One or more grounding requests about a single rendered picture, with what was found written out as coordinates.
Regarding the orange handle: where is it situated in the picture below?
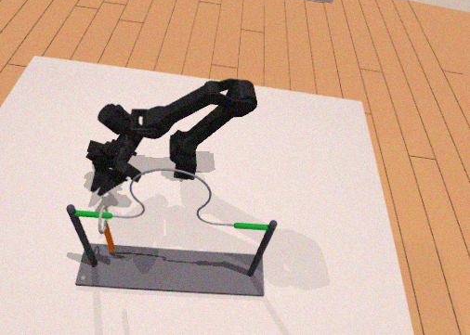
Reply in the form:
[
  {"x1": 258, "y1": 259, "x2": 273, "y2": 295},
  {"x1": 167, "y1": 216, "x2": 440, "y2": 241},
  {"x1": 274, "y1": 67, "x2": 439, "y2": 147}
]
[{"x1": 98, "y1": 205, "x2": 115, "y2": 253}]

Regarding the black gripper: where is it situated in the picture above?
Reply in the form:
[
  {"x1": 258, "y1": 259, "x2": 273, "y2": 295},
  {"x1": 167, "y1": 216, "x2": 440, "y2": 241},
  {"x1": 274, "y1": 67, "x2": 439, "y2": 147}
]
[{"x1": 86, "y1": 137, "x2": 140, "y2": 197}]

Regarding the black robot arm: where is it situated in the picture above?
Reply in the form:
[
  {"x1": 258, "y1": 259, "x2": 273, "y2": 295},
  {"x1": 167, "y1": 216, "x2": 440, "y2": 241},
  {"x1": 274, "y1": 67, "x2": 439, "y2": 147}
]
[{"x1": 87, "y1": 78, "x2": 257, "y2": 174}]

